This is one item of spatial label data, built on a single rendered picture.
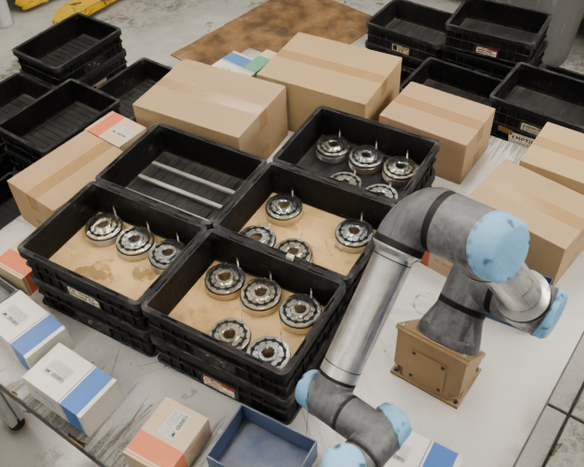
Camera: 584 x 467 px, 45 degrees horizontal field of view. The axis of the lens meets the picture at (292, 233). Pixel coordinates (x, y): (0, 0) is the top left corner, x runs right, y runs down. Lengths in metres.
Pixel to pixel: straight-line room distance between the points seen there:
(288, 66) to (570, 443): 1.58
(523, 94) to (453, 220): 1.95
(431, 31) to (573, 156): 1.63
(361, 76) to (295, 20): 2.19
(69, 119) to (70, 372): 1.51
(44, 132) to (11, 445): 1.22
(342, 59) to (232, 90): 0.40
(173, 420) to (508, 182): 1.12
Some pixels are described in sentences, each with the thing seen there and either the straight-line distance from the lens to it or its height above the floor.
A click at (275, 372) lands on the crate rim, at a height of 0.93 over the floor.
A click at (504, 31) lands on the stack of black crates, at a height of 0.50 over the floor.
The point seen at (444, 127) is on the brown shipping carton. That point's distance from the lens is 2.25.
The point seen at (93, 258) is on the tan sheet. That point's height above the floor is 0.83.
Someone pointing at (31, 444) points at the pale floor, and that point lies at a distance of 2.68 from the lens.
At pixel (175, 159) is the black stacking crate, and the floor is 0.83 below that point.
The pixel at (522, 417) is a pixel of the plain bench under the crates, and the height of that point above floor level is 0.70.
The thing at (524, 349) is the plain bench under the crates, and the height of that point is 0.70.
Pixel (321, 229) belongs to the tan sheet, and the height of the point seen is 0.83.
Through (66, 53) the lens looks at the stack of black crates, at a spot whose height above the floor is 0.49.
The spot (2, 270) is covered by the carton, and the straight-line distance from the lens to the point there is 2.12.
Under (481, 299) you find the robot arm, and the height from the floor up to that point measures 0.97.
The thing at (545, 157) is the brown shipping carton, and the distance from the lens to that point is 2.21.
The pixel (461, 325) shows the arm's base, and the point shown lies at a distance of 1.64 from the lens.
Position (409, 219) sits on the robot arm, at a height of 1.34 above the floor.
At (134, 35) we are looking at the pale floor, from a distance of 4.58.
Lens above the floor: 2.21
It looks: 46 degrees down
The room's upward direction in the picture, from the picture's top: 3 degrees counter-clockwise
